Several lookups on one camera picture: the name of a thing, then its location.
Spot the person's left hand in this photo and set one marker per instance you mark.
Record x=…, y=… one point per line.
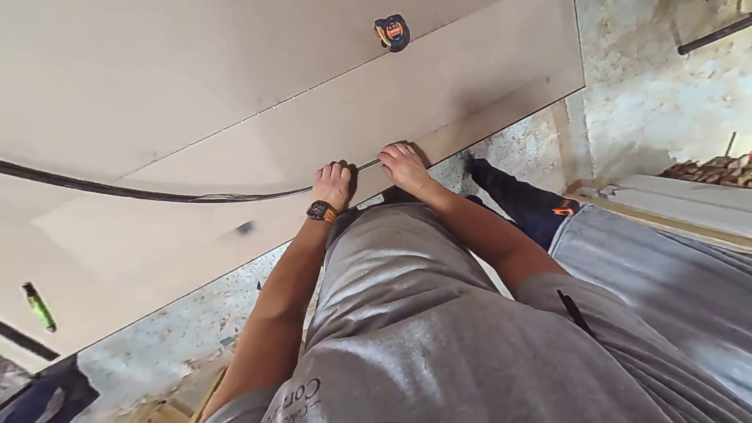
x=331, y=188

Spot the person's right hand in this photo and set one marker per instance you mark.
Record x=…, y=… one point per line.
x=407, y=171

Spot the person's left fingers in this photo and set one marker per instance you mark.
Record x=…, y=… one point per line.
x=336, y=171

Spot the person's right fingers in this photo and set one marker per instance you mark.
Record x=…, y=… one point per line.
x=392, y=154

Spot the long thin black strip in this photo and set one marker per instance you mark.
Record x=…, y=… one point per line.
x=135, y=191

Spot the person's left forearm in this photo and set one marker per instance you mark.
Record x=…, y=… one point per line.
x=282, y=302

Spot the person's right forearm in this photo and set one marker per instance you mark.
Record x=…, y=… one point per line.
x=487, y=229

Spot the large beige board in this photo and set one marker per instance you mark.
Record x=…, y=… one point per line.
x=235, y=141

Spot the black orange tape measure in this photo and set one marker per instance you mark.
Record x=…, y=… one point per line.
x=395, y=33

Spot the person's body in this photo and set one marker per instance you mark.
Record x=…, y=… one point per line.
x=423, y=311

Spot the orange black tool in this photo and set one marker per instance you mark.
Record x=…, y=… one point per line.
x=565, y=208

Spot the white panel with wooden edge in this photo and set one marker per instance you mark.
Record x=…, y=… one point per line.
x=675, y=203

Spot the pile of wooden pieces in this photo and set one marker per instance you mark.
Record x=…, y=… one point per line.
x=170, y=410

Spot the pile of brown rubble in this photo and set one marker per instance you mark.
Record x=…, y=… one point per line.
x=711, y=171

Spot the green black utility knife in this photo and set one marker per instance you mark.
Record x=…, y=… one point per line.
x=40, y=308

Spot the dark metal pipe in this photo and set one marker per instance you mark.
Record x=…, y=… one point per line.
x=714, y=35

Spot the short dark flat strip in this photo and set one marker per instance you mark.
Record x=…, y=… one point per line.
x=26, y=341

